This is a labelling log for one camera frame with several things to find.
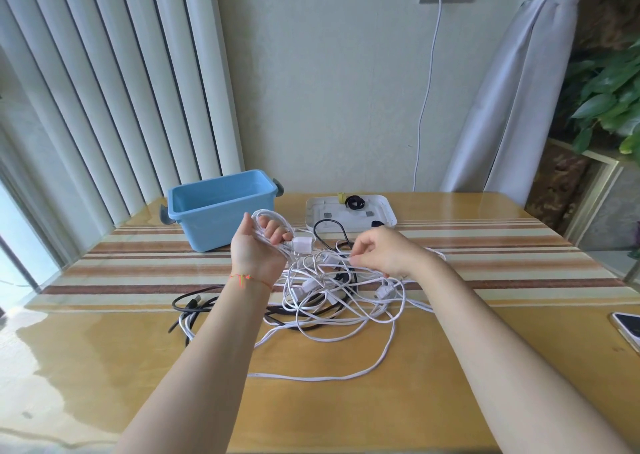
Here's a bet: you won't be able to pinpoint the person's left hand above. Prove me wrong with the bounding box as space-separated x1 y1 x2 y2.
230 212 296 288

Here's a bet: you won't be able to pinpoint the person's right hand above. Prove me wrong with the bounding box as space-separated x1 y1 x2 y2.
349 226 434 280

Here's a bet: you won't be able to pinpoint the white cable with plug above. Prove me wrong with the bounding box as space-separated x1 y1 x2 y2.
250 208 316 260

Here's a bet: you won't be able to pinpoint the tangle of white cables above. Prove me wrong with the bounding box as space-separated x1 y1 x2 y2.
179 241 447 382

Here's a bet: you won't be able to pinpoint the person's right forearm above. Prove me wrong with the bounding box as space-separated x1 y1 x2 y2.
400 255 637 454

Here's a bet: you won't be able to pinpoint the person's left forearm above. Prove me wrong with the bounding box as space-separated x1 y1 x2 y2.
114 274 274 454

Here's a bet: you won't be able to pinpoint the blue plastic bin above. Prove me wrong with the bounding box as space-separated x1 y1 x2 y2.
159 169 284 253

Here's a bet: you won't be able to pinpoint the white plastic tray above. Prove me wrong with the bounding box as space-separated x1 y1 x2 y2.
305 194 398 233

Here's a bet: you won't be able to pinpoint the striped table runner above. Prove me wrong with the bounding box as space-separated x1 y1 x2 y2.
41 218 632 297

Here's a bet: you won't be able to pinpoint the white vertical blinds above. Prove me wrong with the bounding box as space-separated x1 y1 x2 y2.
0 0 246 289

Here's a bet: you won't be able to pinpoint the grey curtain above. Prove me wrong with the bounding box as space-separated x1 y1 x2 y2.
440 0 593 208

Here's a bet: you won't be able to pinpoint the stone planter ledge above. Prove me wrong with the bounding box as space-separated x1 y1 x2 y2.
522 137 640 264

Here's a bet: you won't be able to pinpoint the smartphone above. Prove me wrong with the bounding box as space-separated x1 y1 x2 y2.
608 312 640 355

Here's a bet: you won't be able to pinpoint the green leafy plant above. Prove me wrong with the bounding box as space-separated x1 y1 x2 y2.
562 36 640 156

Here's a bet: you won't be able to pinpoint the black power cable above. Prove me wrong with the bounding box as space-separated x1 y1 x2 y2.
260 218 362 333

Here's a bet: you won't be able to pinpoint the red string bracelet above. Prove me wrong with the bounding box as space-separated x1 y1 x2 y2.
229 273 273 289

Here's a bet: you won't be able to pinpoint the black cable with flat plug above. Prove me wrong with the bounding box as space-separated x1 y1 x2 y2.
168 294 226 334

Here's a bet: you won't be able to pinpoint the white wall plug with cable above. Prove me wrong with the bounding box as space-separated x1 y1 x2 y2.
411 0 445 192

